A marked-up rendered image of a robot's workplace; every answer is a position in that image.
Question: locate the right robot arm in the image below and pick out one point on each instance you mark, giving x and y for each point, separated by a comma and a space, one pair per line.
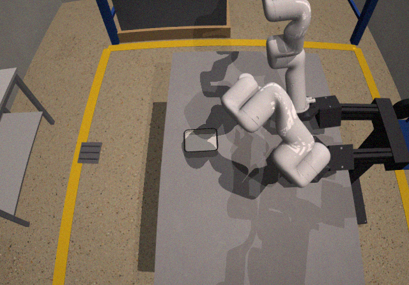
291, 43

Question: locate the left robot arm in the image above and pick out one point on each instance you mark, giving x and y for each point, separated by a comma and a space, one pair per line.
298, 157

